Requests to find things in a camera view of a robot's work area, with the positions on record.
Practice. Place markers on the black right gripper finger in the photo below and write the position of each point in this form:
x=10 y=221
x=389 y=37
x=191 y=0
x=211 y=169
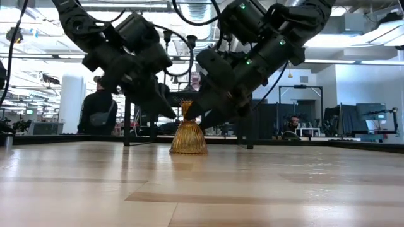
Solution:
x=211 y=105
x=227 y=116

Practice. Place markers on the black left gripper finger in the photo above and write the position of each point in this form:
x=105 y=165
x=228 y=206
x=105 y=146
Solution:
x=159 y=105

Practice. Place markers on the black perforated metal shelf riser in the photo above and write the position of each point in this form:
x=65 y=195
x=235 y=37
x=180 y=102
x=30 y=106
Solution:
x=127 y=126

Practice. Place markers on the amber ribbed glass candle holder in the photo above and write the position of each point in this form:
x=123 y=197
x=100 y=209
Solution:
x=189 y=142

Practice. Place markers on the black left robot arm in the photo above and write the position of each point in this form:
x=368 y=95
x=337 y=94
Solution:
x=79 y=22

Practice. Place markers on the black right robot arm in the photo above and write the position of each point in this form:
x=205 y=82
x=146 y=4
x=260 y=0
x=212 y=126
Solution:
x=284 y=19

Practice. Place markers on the person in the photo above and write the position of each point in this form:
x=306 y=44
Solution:
x=294 y=121
x=91 y=104

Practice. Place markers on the grey crossbody bag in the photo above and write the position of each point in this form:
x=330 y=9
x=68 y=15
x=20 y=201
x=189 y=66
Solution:
x=101 y=119

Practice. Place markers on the small white table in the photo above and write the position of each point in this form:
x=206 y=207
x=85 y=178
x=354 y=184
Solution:
x=307 y=129

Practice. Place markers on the grey box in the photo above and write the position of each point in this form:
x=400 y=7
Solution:
x=47 y=128

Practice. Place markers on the black curtain panel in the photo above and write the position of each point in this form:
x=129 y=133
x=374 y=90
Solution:
x=344 y=119

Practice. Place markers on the black ceiling-hung device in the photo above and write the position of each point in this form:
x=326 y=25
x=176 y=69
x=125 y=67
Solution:
x=14 y=34

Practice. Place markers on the dark computer monitor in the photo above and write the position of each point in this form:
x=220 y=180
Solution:
x=370 y=112

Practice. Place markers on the silver ventilation duct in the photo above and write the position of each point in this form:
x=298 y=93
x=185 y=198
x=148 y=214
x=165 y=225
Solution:
x=199 y=12

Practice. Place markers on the black metal frame stand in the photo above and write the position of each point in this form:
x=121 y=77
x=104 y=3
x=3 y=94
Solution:
x=311 y=86

